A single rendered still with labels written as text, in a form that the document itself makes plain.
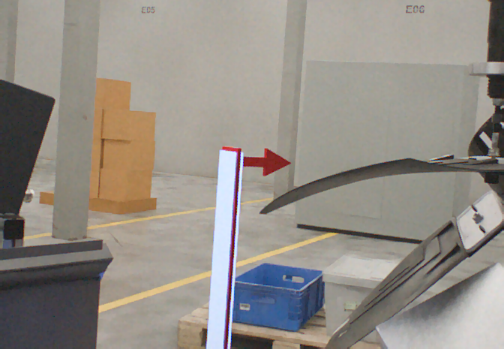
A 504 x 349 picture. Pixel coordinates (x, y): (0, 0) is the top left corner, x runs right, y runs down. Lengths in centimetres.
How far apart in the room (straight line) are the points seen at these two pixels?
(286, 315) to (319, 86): 492
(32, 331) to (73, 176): 652
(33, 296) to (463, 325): 51
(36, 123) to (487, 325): 69
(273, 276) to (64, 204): 301
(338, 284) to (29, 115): 281
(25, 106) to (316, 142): 743
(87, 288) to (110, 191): 861
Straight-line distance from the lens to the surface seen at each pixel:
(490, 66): 83
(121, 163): 898
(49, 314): 42
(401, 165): 62
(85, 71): 694
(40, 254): 41
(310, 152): 849
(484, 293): 82
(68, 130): 695
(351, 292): 378
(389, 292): 97
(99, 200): 899
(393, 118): 819
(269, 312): 391
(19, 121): 113
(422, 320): 80
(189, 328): 397
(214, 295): 63
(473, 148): 92
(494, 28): 85
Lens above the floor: 122
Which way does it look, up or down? 3 degrees down
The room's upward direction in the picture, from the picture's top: 4 degrees clockwise
